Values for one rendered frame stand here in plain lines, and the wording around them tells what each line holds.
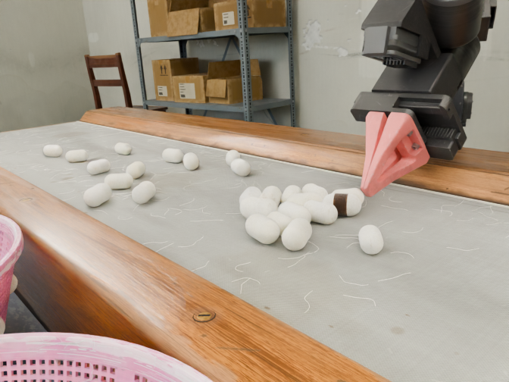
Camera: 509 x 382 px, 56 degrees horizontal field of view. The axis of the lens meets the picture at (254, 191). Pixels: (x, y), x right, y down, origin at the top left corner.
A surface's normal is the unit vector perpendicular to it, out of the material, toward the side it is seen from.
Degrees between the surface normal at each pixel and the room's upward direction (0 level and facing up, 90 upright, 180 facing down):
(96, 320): 90
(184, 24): 77
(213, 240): 0
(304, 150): 45
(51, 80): 90
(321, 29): 90
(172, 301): 0
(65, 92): 90
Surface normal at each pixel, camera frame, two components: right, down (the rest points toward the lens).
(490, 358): -0.06, -0.95
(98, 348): -0.29, 0.04
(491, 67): -0.70, 0.25
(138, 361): -0.49, 0.02
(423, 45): 0.66, 0.19
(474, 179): -0.57, -0.51
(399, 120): -0.69, -0.25
